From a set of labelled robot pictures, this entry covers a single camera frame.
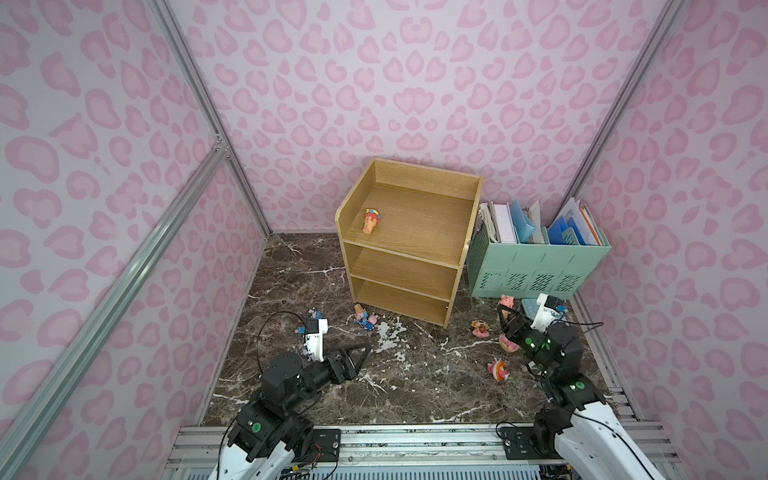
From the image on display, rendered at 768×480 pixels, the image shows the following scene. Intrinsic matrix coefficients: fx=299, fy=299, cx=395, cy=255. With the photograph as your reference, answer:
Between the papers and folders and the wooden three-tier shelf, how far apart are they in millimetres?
118

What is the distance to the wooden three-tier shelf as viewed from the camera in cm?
75

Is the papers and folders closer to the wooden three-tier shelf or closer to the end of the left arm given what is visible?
the wooden three-tier shelf

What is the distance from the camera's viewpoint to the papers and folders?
847 millimetres

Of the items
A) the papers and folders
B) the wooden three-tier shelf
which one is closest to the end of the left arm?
the wooden three-tier shelf
